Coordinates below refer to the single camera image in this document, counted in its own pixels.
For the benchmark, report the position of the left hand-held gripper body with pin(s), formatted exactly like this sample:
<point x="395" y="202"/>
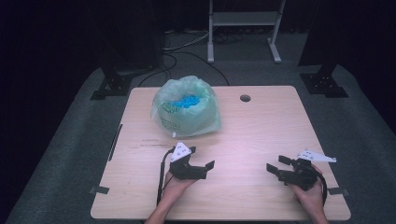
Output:
<point x="186" y="170"/>

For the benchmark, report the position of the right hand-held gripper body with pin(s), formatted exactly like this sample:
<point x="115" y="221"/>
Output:
<point x="299" y="176"/>

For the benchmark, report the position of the pale green plastic bag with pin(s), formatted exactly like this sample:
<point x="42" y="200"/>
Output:
<point x="190" y="123"/>

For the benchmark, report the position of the person's left hand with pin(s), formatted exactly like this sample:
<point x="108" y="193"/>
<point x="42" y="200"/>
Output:
<point x="176" y="186"/>

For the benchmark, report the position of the person's right hand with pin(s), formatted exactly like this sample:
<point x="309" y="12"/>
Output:
<point x="310" y="196"/>

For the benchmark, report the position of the black table edge clip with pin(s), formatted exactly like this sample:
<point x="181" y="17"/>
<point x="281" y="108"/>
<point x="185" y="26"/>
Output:
<point x="338" y="191"/>
<point x="99" y="190"/>

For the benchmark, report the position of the blue crumpled contents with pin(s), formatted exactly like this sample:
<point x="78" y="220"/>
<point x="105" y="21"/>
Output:
<point x="186" y="101"/>

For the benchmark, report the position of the black metal stand base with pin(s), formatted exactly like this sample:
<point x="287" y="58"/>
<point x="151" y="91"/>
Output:
<point x="112" y="85"/>
<point x="325" y="83"/>

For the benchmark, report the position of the dark curtain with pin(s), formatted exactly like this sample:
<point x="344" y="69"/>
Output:
<point x="130" y="34"/>

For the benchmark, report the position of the white metal stand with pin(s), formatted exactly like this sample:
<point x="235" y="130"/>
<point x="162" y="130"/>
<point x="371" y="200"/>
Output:
<point x="246" y="18"/>

